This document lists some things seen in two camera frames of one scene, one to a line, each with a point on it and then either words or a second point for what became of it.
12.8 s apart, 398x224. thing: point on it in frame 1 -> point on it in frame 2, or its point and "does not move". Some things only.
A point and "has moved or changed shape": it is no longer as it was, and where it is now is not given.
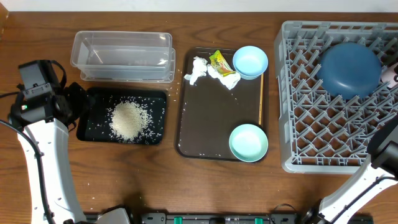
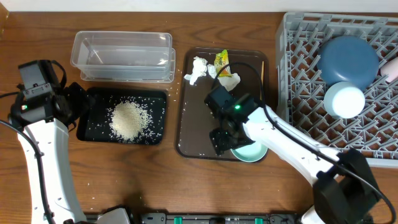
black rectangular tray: [124, 116] does not move
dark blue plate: [349, 70] has moved or changed shape
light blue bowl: [250, 61] -> [344, 99]
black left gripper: [80, 103] does not move
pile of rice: [131, 122] does not move
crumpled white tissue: [199, 68] does not move
